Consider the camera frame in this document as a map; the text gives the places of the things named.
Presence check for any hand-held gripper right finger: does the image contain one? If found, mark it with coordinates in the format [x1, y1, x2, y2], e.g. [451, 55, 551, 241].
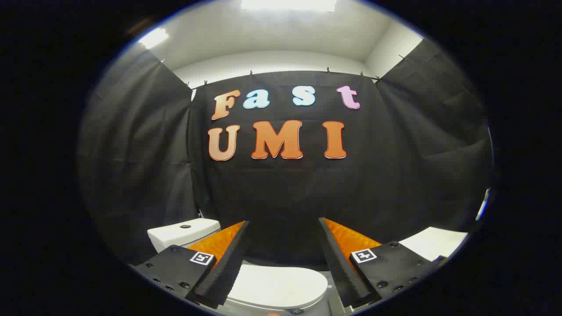
[318, 218, 447, 309]

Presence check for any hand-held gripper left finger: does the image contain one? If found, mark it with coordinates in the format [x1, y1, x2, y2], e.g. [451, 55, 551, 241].
[134, 221, 250, 309]

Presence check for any white toilet lid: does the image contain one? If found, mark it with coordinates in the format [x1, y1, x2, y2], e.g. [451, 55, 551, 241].
[226, 264, 329, 307]

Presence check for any white toilet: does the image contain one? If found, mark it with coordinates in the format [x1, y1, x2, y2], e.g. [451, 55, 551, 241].
[147, 218, 330, 314]

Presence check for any black backdrop cloth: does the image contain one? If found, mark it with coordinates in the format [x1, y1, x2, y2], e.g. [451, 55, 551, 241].
[78, 39, 493, 266]

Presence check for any white drawer cabinet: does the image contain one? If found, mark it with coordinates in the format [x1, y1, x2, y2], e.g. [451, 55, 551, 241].
[399, 226, 468, 262]

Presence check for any ceiling light panel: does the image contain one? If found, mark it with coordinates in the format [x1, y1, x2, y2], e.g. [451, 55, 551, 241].
[138, 28, 170, 50]
[241, 0, 338, 12]

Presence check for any cloth hanging wire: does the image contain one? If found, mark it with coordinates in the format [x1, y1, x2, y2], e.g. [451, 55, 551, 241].
[189, 69, 383, 90]

